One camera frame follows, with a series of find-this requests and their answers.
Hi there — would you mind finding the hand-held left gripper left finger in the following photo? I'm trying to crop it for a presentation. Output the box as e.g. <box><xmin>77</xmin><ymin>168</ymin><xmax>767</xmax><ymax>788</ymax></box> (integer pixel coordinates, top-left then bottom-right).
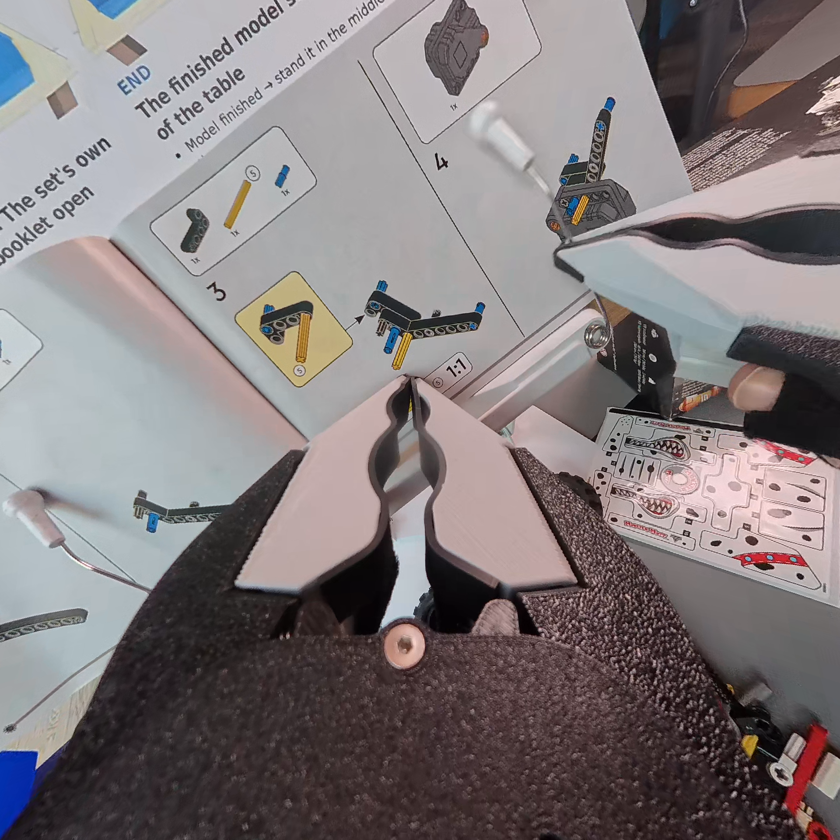
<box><xmin>234</xmin><ymin>376</ymin><xmax>413</xmax><ymax>595</ymax></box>

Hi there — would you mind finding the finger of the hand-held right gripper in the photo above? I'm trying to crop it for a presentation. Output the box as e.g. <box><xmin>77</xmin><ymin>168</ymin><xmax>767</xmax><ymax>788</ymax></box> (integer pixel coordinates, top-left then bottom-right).
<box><xmin>553</xmin><ymin>223</ymin><xmax>840</xmax><ymax>383</ymax></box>
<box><xmin>633</xmin><ymin>154</ymin><xmax>840</xmax><ymax>231</ymax></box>

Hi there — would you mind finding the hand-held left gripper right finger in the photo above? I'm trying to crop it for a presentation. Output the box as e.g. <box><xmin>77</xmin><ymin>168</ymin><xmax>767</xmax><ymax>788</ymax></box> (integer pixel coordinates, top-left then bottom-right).
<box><xmin>411</xmin><ymin>377</ymin><xmax>580</xmax><ymax>592</ymax></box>

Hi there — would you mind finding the instruction booklet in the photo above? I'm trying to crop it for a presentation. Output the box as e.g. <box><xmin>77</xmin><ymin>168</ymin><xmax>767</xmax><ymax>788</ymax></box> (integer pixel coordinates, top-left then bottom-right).
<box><xmin>0</xmin><ymin>0</ymin><xmax>694</xmax><ymax>729</ymax></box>

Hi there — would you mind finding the grey desk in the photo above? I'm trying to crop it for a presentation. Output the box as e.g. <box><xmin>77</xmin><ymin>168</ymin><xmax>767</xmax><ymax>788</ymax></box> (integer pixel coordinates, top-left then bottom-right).
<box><xmin>512</xmin><ymin>407</ymin><xmax>840</xmax><ymax>739</ymax></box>

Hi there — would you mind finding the printed task sheet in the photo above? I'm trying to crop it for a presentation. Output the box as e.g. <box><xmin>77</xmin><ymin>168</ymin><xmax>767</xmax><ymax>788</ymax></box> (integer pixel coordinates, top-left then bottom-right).
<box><xmin>0</xmin><ymin>0</ymin><xmax>395</xmax><ymax>263</ymax></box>

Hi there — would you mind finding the person's right hand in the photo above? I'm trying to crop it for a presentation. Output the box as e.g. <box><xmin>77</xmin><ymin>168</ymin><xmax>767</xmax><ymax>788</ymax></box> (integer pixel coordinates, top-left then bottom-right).
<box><xmin>730</xmin><ymin>363</ymin><xmax>840</xmax><ymax>462</ymax></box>

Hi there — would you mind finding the black toy set box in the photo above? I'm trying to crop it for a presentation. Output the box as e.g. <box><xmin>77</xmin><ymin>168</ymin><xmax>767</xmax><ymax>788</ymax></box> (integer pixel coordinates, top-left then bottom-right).
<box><xmin>602</xmin><ymin>314</ymin><xmax>731</xmax><ymax>414</ymax></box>

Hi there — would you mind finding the shark-mouth sticker sheet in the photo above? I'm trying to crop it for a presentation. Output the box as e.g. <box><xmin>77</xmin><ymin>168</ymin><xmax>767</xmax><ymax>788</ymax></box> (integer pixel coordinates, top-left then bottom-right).
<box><xmin>589</xmin><ymin>407</ymin><xmax>840</xmax><ymax>599</ymax></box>

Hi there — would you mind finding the white metal booklet stand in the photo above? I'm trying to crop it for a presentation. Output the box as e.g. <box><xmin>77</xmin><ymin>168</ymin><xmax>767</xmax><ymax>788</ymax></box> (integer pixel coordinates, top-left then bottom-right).
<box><xmin>387</xmin><ymin>292</ymin><xmax>614</xmax><ymax>460</ymax></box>

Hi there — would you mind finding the pile of mixed building bricks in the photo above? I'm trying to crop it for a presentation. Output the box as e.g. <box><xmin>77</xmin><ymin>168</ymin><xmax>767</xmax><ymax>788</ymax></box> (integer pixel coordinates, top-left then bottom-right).
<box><xmin>725</xmin><ymin>681</ymin><xmax>840</xmax><ymax>840</ymax></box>

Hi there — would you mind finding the white-tipped elastic cord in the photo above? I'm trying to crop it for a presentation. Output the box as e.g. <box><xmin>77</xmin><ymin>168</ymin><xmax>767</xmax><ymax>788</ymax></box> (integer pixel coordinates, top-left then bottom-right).
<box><xmin>2</xmin><ymin>487</ymin><xmax>153</xmax><ymax>596</ymax></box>
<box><xmin>468</xmin><ymin>100</ymin><xmax>553</xmax><ymax>196</ymax></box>

